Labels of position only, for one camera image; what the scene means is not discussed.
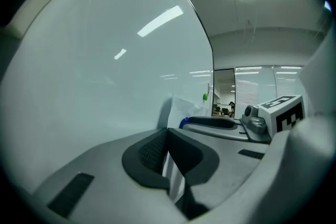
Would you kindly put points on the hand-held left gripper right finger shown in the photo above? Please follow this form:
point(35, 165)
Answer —
point(225, 160)

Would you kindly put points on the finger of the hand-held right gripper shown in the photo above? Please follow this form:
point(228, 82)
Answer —
point(218, 133)
point(210, 122)

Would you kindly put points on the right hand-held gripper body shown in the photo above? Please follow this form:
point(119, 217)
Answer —
point(283, 118)

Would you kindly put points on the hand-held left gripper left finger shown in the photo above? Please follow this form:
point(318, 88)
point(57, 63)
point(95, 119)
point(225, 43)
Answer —
point(110, 178)

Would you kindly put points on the blue round magnet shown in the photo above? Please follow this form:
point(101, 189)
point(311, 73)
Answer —
point(184, 122)

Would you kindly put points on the white whiteboard with black frame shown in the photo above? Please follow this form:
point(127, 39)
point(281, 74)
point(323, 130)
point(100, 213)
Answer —
point(105, 60)

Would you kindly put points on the green round magnet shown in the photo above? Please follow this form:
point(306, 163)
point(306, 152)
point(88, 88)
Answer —
point(205, 96)

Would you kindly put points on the white window blinds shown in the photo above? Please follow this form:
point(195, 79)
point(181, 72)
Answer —
point(262, 89)

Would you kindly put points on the grey gripper camera module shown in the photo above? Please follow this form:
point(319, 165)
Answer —
point(254, 119)

